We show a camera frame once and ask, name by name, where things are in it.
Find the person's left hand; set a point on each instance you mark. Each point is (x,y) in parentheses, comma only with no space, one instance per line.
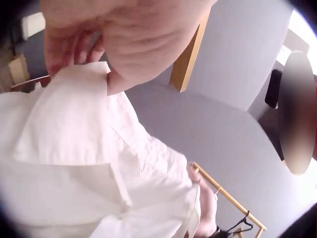
(138,34)

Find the person's right hand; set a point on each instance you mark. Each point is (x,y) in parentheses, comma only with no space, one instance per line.
(206,210)

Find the person's right fingers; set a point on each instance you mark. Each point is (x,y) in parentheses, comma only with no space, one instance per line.
(195,174)

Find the person's left fingers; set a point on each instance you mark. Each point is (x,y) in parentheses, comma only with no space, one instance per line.
(64,49)

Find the person's left thumb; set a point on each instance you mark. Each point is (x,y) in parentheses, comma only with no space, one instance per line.
(118,83)

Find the white shirt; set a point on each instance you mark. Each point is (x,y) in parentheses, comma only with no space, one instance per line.
(74,153)

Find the white box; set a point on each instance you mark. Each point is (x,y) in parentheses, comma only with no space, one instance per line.
(33,26)

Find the wooden clothes rack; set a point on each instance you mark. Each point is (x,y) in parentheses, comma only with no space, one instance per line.
(230,195)

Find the brown wooden board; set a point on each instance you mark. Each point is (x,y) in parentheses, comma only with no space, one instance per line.
(31,83)

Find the light wooden furniture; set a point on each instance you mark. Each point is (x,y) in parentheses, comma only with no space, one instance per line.
(17,68)

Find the black wrist band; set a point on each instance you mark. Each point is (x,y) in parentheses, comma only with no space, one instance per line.
(219,232)

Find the black clothes hanger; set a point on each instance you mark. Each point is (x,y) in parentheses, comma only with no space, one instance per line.
(244,223)

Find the window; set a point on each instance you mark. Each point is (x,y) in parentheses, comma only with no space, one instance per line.
(296,29)

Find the wooden post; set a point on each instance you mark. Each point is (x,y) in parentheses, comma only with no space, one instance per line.
(189,57)

